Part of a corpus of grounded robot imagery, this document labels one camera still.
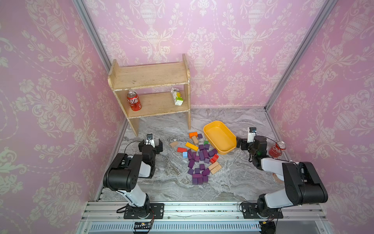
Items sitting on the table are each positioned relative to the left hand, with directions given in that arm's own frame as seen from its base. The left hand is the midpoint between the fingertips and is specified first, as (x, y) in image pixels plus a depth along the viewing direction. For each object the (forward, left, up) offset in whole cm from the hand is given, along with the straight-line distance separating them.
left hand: (152, 140), depth 94 cm
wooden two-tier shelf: (+40, +6, +9) cm, 41 cm away
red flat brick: (-2, -19, -8) cm, 20 cm away
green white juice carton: (+20, -16, +20) cm, 32 cm away
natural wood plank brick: (-16, -40, -5) cm, 43 cm away
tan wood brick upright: (+4, -28, -5) cm, 29 cm away
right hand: (+2, -60, +3) cm, 61 cm away
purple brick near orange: (+7, -32, -5) cm, 33 cm away
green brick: (+3, -36, -6) cm, 36 cm away
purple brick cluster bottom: (-20, -31, -6) cm, 37 cm away
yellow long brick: (-1, -26, -5) cm, 27 cm away
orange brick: (+8, -26, -4) cm, 28 cm away
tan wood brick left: (+1, -14, -7) cm, 15 cm away
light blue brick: (-8, -22, -4) cm, 23 cm away
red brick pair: (-10, -40, -5) cm, 42 cm away
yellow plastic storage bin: (+6, -48, -7) cm, 49 cm away
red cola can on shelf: (+11, +8, +24) cm, 28 cm away
